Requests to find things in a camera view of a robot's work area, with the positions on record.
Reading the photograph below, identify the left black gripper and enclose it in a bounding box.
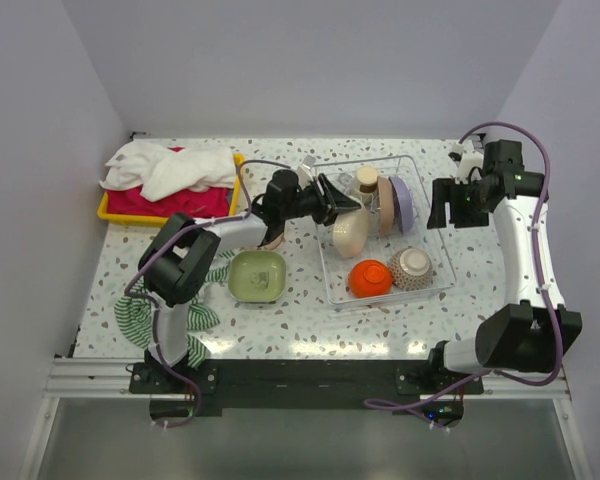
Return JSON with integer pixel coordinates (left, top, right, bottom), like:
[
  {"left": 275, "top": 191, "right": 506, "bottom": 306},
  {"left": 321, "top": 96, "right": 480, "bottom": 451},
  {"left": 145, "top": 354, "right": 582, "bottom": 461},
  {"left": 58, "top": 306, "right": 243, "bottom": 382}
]
[{"left": 281, "top": 173, "right": 360, "bottom": 226}]

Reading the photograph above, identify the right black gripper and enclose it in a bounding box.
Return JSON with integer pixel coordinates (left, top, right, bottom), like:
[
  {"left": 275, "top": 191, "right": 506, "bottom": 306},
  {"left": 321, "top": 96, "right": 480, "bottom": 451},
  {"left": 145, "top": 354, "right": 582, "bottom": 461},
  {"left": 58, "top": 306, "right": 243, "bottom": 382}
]
[{"left": 427, "top": 177, "right": 490, "bottom": 229}]

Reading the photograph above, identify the cream square plate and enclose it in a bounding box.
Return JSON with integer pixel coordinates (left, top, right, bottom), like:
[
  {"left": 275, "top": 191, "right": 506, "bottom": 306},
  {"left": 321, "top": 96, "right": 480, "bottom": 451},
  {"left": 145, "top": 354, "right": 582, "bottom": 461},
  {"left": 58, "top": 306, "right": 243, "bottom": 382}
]
[{"left": 332, "top": 207, "right": 371, "bottom": 259}]

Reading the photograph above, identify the beige brown ceramic cup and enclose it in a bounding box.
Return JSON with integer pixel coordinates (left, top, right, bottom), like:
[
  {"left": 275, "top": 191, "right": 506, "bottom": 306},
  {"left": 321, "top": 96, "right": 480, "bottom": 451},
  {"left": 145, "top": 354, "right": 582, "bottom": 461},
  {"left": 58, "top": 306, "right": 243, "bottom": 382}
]
[{"left": 354, "top": 166, "right": 379, "bottom": 202}]

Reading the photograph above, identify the brown square plate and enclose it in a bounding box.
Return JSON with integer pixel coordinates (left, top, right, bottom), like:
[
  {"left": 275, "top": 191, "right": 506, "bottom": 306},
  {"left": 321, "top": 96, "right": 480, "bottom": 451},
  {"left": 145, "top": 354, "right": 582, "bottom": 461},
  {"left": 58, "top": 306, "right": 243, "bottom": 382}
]
[{"left": 377, "top": 176, "right": 395, "bottom": 237}]

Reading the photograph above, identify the purple square plate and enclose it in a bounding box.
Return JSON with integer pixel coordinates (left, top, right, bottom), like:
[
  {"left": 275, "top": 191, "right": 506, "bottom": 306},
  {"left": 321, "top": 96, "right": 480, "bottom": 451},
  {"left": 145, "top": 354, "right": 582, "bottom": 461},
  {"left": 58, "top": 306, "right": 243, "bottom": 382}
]
[{"left": 388, "top": 176, "right": 416, "bottom": 235}]

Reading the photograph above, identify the white wire dish rack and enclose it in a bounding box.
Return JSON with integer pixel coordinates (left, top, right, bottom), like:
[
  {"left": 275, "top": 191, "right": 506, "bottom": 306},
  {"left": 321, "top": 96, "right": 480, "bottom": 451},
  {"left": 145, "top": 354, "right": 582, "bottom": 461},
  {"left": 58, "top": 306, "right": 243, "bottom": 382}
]
[{"left": 312, "top": 155, "right": 456, "bottom": 308}]

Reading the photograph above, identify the patterned ceramic bowl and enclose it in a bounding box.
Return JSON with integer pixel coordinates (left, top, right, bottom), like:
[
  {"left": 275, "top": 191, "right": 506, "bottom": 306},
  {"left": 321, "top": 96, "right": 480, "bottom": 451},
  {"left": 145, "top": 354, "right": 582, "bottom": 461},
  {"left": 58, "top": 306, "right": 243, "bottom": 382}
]
[{"left": 388, "top": 247, "right": 433, "bottom": 291}]

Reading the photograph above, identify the orange plastic bowl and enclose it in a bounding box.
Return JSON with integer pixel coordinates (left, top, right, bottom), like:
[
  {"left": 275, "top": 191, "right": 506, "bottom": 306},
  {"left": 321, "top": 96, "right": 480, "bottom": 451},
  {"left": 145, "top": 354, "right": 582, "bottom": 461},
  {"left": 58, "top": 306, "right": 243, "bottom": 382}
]
[{"left": 348, "top": 259, "right": 393, "bottom": 298}]

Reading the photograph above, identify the clear glass cup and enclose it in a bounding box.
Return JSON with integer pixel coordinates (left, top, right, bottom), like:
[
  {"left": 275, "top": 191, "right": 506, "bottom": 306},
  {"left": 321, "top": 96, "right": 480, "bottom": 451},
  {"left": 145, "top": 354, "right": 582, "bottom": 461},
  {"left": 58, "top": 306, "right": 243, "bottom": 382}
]
[{"left": 334, "top": 172, "right": 354, "bottom": 195}]

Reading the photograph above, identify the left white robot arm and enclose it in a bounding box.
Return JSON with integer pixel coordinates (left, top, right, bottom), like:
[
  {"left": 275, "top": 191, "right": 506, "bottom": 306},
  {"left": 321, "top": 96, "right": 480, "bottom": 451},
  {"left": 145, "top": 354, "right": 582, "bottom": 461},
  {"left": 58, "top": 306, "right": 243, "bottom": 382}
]
[{"left": 138, "top": 169, "right": 362, "bottom": 392}]

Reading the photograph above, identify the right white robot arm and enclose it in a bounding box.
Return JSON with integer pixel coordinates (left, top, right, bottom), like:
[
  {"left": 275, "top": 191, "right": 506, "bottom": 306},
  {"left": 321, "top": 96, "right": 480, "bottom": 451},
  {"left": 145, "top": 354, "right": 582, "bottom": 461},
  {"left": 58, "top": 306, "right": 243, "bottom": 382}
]
[{"left": 425, "top": 140, "right": 582, "bottom": 393}]

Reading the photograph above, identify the clear brown glass plate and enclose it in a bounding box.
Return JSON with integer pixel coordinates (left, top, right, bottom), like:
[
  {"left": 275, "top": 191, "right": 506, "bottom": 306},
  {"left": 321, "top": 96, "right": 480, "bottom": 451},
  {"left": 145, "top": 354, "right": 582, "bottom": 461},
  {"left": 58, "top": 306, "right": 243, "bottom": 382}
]
[{"left": 259, "top": 233, "right": 284, "bottom": 251}]

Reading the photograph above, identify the green square plate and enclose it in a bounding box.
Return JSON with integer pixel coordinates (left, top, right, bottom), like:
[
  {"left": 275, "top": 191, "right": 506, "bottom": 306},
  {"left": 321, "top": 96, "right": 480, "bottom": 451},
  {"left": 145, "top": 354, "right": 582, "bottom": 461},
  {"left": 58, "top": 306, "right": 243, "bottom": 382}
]
[{"left": 228, "top": 251, "right": 287, "bottom": 303}]

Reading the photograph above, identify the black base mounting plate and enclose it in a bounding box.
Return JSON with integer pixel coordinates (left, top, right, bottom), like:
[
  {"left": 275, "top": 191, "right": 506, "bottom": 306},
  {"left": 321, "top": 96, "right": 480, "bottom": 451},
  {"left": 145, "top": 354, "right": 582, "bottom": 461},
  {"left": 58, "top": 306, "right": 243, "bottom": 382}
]
[{"left": 125, "top": 355, "right": 467, "bottom": 421}]

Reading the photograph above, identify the white towel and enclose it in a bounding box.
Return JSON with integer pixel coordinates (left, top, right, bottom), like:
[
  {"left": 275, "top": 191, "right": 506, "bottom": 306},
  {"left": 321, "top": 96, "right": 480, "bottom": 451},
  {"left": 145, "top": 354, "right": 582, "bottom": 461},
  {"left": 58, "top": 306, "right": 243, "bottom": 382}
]
[{"left": 100, "top": 140, "right": 236, "bottom": 202}]

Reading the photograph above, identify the magenta cloth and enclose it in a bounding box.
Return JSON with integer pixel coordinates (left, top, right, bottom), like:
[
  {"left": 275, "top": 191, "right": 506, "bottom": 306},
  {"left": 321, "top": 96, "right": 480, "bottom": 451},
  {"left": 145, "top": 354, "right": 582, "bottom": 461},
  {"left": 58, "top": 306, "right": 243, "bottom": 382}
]
[{"left": 104, "top": 147, "right": 234, "bottom": 218}]

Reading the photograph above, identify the green striped cloth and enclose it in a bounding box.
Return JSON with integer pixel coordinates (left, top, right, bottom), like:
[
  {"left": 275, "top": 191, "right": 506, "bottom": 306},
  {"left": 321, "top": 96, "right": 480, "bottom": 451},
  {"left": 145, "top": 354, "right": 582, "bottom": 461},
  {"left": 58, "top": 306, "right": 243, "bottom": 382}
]
[{"left": 114, "top": 251, "right": 235, "bottom": 368}]

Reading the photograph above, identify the yellow plastic tray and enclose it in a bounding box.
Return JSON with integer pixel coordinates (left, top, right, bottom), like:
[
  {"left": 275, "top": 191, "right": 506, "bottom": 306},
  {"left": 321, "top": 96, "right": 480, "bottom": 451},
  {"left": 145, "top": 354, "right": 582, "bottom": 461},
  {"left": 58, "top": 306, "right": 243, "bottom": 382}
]
[{"left": 96, "top": 153, "right": 246, "bottom": 231}]

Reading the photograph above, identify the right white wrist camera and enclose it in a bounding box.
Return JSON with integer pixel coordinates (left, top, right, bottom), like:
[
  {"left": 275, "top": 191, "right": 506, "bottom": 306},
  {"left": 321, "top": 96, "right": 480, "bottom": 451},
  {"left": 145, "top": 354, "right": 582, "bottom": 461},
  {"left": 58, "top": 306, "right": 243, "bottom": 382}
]
[{"left": 449, "top": 140, "right": 484, "bottom": 184}]

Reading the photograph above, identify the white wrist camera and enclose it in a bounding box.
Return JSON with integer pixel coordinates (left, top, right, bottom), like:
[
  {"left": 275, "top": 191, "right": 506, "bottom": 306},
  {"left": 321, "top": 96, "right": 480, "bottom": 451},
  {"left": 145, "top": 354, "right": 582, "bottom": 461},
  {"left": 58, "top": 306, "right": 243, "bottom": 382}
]
[
  {"left": 296, "top": 155, "right": 316, "bottom": 189},
  {"left": 449, "top": 140, "right": 484, "bottom": 184}
]

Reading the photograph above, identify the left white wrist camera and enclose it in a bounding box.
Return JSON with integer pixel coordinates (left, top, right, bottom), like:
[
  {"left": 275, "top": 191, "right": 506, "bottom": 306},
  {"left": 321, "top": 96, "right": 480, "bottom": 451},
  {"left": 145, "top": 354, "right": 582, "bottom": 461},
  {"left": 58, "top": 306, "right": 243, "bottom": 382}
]
[{"left": 296, "top": 155, "right": 316, "bottom": 189}]

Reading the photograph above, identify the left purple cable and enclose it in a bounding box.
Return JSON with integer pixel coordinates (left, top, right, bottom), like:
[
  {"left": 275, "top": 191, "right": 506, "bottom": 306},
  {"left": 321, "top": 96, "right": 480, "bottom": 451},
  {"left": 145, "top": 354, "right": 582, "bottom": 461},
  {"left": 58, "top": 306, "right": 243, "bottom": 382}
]
[{"left": 122, "top": 159, "right": 294, "bottom": 429}]

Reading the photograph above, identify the aluminium frame rail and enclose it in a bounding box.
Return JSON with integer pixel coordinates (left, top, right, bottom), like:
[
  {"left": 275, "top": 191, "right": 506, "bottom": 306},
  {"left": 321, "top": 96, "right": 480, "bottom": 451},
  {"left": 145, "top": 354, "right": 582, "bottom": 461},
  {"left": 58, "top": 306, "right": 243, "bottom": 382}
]
[{"left": 42, "top": 354, "right": 146, "bottom": 399}]

